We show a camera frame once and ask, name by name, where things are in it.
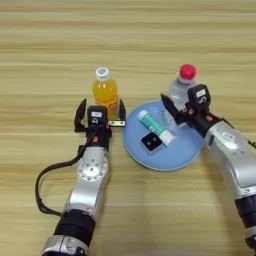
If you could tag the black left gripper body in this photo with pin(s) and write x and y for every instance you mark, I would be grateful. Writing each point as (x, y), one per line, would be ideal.
(98, 136)

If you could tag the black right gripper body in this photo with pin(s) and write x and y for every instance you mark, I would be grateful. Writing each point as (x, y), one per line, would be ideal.
(201, 120)

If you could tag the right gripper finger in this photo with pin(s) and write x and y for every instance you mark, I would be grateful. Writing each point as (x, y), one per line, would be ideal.
(173, 111)

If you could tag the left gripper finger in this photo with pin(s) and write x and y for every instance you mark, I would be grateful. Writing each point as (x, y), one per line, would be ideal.
(79, 121)
(122, 113)

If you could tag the clear red-capped water bottle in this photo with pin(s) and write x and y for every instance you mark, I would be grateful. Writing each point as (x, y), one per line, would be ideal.
(178, 90)

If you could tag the green and white glue stick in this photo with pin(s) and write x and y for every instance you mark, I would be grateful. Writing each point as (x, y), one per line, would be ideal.
(155, 126)

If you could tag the orange juice bottle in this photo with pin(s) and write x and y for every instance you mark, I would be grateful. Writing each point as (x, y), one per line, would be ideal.
(105, 93)

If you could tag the left gripper labelled black box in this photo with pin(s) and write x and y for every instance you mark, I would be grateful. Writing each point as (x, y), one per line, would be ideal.
(97, 115)

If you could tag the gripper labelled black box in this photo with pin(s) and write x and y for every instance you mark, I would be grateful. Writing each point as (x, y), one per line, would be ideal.
(199, 95)
(97, 115)

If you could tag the right gripper labelled black box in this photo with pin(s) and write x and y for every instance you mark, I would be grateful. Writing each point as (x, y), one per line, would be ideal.
(199, 95)

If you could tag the small black square block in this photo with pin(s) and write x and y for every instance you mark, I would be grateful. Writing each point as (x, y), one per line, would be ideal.
(151, 142)

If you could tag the blue round plate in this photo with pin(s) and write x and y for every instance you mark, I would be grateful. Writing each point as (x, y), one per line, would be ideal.
(173, 155)

